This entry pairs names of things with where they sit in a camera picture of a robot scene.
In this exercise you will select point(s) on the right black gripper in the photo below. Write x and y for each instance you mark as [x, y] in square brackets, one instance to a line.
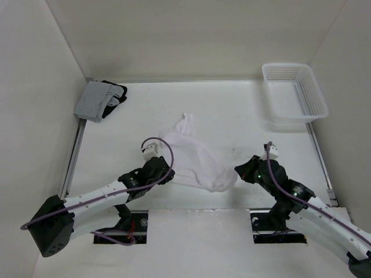
[244, 170]

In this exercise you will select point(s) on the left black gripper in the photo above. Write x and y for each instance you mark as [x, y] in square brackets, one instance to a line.
[166, 171]

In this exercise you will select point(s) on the white tank top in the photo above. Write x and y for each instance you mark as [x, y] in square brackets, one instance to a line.
[195, 165]

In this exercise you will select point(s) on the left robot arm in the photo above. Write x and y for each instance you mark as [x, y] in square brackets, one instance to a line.
[102, 212]

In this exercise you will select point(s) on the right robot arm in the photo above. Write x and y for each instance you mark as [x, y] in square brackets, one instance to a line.
[299, 209]

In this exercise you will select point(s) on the folded grey tank top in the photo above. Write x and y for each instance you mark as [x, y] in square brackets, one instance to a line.
[94, 99]

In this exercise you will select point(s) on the white plastic basket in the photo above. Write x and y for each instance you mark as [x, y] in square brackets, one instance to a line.
[293, 93]

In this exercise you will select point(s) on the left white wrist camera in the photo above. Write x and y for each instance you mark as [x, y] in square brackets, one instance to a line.
[152, 150]

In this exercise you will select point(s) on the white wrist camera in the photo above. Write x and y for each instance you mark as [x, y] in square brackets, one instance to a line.
[273, 153]
[152, 150]

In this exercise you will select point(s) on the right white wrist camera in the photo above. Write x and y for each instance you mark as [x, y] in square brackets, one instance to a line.
[273, 153]

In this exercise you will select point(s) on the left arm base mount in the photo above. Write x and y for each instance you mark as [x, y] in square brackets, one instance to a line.
[136, 228]

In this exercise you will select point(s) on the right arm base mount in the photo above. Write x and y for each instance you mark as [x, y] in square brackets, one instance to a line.
[269, 226]

